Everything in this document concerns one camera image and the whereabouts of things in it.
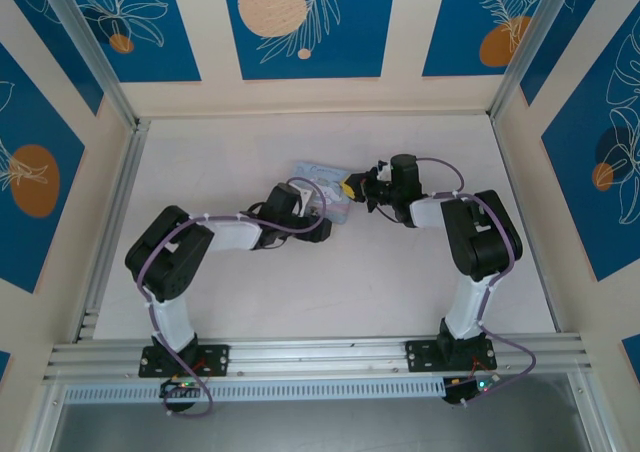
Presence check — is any grey metal sheet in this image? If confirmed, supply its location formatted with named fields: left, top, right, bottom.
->
left=48, top=371, right=592, bottom=452

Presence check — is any aluminium frame cross rail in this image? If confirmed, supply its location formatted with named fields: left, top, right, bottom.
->
left=42, top=331, right=597, bottom=384

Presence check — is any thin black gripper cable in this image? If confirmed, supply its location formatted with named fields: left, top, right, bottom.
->
left=258, top=229, right=290, bottom=252
left=373, top=203, right=403, bottom=227

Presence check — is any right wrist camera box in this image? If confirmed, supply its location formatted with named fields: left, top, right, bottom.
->
left=390, top=153, right=423, bottom=196

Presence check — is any aluminium frame post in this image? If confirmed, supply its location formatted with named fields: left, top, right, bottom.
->
left=488, top=0, right=572, bottom=119
left=37, top=0, right=139, bottom=129

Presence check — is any slotted grey cable duct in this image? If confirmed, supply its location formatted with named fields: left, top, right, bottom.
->
left=64, top=377, right=447, bottom=405

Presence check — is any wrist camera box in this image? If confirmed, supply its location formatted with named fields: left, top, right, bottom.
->
left=263, top=178, right=316, bottom=219
left=390, top=153, right=423, bottom=196

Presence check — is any small circuit board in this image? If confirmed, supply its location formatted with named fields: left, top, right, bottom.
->
left=443, top=375, right=502, bottom=406
left=159, top=377, right=205, bottom=399

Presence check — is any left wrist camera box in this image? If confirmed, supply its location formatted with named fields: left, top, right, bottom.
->
left=263, top=178, right=316, bottom=219

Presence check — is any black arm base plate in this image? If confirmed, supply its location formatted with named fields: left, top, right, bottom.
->
left=138, top=342, right=231, bottom=379
left=405, top=338, right=499, bottom=375

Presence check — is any blue floral wall panel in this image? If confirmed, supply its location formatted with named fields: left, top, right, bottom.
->
left=220, top=0, right=399, bottom=81
left=0, top=41, right=87, bottom=295
left=540, top=19, right=640, bottom=284
left=421, top=0, right=557, bottom=79
left=55, top=0, right=203, bottom=84

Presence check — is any aluminium frame side rail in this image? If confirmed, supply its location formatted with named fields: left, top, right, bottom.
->
left=74, top=118, right=152, bottom=344
left=491, top=115, right=565, bottom=334

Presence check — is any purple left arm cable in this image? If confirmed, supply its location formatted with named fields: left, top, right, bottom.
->
left=135, top=179, right=331, bottom=419

